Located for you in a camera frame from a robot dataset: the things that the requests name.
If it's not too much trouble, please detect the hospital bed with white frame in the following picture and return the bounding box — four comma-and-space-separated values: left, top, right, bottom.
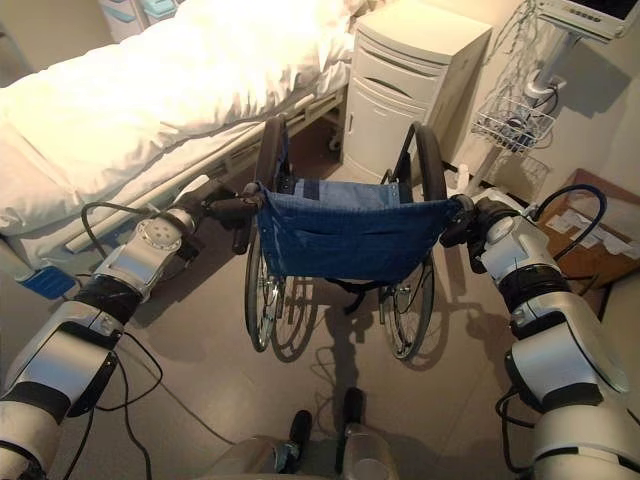
0, 74, 351, 301

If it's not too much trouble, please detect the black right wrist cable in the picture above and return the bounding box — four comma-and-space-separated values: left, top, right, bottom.
529, 183, 609, 296

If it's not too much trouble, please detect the white duvet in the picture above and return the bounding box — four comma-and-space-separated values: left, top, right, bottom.
0, 0, 361, 236

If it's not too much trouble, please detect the wheelchair with blue fabric back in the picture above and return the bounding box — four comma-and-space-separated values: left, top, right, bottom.
230, 114, 475, 362

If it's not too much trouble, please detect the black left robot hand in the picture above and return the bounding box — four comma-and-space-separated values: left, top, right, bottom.
178, 187, 261, 231

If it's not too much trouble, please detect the white bedside cabinet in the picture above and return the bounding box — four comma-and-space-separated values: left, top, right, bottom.
340, 9, 494, 185

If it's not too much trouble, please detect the white wire basket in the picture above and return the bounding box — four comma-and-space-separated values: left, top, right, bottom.
470, 94, 557, 156

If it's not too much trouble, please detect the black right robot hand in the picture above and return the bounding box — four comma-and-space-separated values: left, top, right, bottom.
439, 193, 521, 275

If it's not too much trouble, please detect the brown cardboard box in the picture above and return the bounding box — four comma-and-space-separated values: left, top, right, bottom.
537, 168, 640, 291

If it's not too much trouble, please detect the black floor cable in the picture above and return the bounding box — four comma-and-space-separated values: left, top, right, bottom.
94, 329, 236, 480

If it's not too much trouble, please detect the blue bed foot pedal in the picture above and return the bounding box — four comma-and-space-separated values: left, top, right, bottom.
19, 267, 76, 300

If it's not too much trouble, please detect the white cabinet with blue bins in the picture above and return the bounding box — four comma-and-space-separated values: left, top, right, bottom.
97, 0, 189, 44

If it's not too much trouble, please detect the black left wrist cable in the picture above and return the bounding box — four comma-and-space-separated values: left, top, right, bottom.
80, 201, 169, 264

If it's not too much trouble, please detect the patient monitor on pole stand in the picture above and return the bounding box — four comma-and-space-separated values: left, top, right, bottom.
469, 0, 634, 191

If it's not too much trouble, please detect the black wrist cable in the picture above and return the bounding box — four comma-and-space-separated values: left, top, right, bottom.
80, 201, 169, 264
529, 183, 609, 296

